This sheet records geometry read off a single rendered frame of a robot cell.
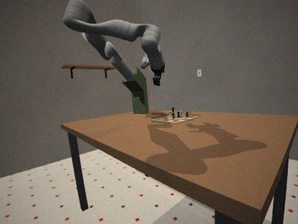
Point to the chessboard with pieces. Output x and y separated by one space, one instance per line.
179 120

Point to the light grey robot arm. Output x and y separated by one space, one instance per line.
77 17

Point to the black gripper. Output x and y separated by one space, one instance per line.
156 81

